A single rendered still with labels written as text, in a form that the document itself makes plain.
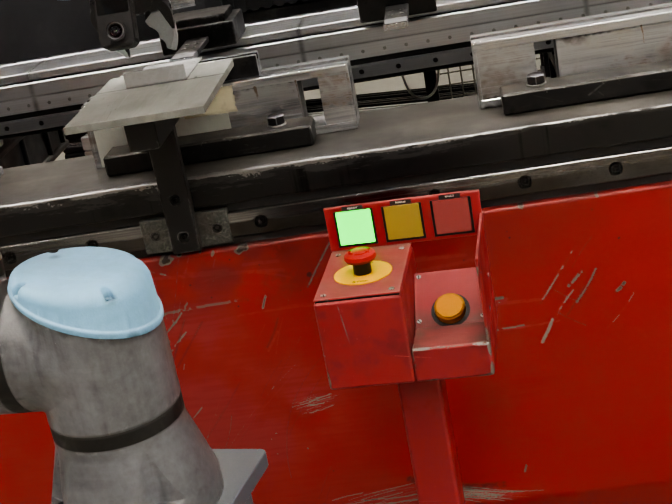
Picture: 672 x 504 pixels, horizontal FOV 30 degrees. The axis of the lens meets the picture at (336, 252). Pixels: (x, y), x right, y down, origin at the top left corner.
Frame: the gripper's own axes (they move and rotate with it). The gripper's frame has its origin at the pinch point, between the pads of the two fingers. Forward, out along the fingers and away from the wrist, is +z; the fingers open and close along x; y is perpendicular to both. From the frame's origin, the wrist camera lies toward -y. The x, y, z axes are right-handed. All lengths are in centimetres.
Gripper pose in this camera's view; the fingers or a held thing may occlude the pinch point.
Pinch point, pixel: (149, 51)
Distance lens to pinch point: 172.8
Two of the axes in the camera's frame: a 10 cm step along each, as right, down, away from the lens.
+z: 1.7, 4.8, 8.6
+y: -0.7, -8.7, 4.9
